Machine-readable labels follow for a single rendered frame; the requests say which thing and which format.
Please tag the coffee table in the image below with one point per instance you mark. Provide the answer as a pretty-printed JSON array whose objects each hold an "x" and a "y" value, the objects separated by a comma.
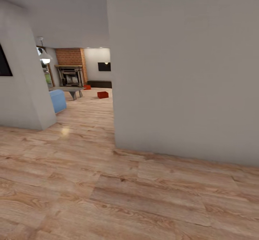
[{"x": 72, "y": 90}]

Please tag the cabinet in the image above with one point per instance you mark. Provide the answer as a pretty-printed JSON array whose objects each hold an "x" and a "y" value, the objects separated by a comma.
[{"x": 100, "y": 84}]

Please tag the wood fireplace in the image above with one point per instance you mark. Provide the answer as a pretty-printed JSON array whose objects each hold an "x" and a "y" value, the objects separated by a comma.
[{"x": 71, "y": 76}]

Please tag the wall mounted tv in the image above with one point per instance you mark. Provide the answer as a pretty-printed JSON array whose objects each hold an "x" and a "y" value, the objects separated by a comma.
[{"x": 105, "y": 66}]

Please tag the room light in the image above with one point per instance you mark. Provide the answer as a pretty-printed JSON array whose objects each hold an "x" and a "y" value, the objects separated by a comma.
[{"x": 44, "y": 55}]

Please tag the sofa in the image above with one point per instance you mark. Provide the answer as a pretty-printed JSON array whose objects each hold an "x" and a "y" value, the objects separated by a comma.
[{"x": 58, "y": 100}]

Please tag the door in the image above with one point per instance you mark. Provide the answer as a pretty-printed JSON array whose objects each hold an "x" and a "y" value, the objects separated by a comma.
[{"x": 46, "y": 69}]

